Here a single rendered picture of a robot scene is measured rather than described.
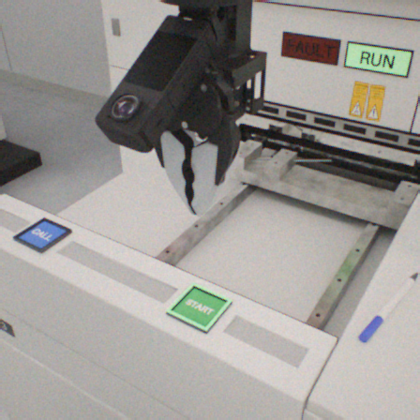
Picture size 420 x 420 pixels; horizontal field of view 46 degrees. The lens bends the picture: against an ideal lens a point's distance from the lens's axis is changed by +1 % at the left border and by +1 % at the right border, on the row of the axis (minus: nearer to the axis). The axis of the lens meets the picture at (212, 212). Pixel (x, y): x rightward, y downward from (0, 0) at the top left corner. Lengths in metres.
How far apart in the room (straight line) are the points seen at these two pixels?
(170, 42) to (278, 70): 0.67
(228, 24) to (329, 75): 0.59
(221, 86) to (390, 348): 0.33
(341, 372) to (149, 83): 0.33
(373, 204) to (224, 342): 0.49
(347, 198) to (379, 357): 0.45
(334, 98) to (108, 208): 0.50
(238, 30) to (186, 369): 0.36
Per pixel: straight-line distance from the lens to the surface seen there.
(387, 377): 0.54
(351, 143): 1.03
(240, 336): 0.56
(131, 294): 0.60
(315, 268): 0.86
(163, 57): 0.39
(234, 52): 0.44
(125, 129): 0.36
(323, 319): 0.74
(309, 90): 1.04
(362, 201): 0.94
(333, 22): 0.99
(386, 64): 0.97
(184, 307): 0.57
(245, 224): 0.95
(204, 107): 0.41
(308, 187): 0.96
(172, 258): 0.84
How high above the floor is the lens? 1.37
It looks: 34 degrees down
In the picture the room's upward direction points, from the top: straight up
